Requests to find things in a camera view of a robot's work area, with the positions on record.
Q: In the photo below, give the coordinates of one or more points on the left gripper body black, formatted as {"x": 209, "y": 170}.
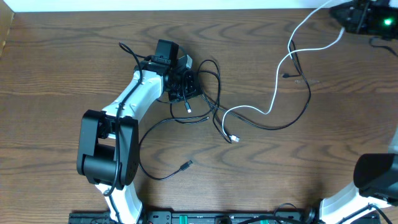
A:
{"x": 183, "y": 88}

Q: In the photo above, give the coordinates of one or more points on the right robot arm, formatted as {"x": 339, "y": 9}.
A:
{"x": 374, "y": 185}

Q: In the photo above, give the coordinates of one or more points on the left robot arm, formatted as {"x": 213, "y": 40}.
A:
{"x": 108, "y": 150}

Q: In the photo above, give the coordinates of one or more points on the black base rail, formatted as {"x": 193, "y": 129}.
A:
{"x": 167, "y": 217}

